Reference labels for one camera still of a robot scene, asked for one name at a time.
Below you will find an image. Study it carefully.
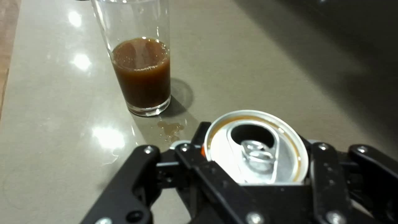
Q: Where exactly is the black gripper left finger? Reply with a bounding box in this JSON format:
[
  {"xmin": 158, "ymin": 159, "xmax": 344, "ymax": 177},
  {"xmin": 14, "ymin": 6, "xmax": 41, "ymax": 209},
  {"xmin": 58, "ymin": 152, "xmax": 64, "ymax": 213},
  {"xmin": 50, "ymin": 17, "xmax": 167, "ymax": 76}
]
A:
[{"xmin": 80, "ymin": 121, "xmax": 267, "ymax": 224}]

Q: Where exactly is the small dark cup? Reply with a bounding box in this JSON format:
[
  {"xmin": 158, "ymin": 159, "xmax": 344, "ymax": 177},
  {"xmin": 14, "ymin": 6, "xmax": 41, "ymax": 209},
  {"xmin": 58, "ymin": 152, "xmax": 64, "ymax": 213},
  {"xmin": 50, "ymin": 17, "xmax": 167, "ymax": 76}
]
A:
[{"xmin": 111, "ymin": 36, "xmax": 172, "ymax": 111}]

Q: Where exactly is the small brown drink spill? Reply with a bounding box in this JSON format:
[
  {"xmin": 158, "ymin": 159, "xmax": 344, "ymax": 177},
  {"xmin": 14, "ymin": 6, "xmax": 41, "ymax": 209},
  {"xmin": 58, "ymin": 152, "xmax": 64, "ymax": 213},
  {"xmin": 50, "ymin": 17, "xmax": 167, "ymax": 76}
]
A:
[{"xmin": 157, "ymin": 118, "xmax": 187, "ymax": 143}]

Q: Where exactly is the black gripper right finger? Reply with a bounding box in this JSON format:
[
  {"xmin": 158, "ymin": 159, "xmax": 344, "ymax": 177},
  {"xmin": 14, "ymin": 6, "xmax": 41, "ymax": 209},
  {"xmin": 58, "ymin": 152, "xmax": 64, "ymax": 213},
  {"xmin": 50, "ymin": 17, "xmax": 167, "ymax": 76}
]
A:
[{"xmin": 308, "ymin": 140, "xmax": 398, "ymax": 224}]

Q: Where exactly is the tall clear glass cup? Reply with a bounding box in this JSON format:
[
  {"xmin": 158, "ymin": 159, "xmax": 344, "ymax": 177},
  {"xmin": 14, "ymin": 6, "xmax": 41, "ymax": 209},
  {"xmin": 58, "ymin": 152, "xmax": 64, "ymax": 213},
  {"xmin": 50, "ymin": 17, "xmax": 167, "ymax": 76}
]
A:
[{"xmin": 91, "ymin": 0, "xmax": 173, "ymax": 118}]

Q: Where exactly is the white orange drink can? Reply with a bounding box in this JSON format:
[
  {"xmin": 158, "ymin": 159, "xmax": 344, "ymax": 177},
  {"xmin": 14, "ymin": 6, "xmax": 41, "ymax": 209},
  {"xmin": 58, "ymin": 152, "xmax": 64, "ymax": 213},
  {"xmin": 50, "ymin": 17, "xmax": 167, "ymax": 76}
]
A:
[{"xmin": 201, "ymin": 108, "xmax": 311, "ymax": 187}]

